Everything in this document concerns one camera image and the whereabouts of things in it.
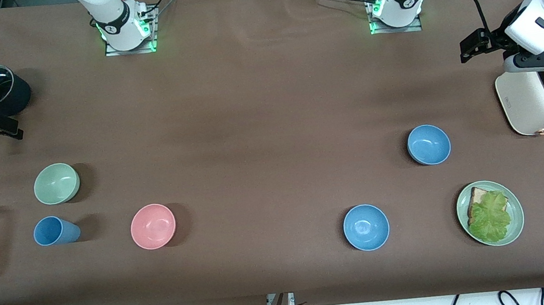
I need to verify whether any pink bowl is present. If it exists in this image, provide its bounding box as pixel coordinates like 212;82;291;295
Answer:
128;201;179;252

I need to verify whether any green lettuce leaf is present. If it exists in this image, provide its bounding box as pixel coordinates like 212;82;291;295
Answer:
465;189;514;246

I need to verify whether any blue cup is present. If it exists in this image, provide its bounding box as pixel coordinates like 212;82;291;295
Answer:
31;213;83;248

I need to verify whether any cream white toaster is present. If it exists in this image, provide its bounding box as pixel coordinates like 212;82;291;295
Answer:
494;66;544;140

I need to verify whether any blue bowl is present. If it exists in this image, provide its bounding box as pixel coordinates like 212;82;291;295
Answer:
405;122;454;168
341;201;393;254

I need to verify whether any pale green bowl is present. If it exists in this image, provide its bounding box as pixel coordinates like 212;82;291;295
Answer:
31;161;82;207

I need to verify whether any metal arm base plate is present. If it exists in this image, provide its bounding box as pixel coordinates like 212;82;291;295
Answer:
100;3;161;58
366;0;423;37

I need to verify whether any small metal bracket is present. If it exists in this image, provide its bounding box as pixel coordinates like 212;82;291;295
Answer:
266;292;296;305

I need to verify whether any pale green plate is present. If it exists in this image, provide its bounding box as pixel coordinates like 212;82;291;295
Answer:
454;176;528;251

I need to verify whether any white bread slice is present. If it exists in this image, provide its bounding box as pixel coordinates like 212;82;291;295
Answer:
465;183;511;227

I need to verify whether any brown table cover sheet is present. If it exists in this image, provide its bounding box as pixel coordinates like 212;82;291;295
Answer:
0;0;544;305

